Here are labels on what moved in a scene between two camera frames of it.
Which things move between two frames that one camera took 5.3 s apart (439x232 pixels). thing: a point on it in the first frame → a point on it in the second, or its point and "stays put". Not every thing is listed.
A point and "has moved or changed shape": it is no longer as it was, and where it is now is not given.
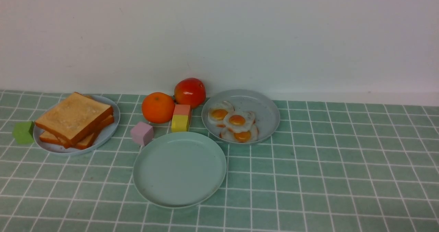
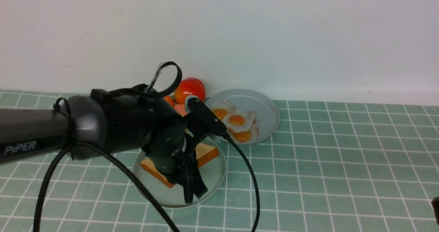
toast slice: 74,118 has moved or changed shape
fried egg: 239,121 stays put
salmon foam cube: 183,109 stays put
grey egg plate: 267,113 stays put
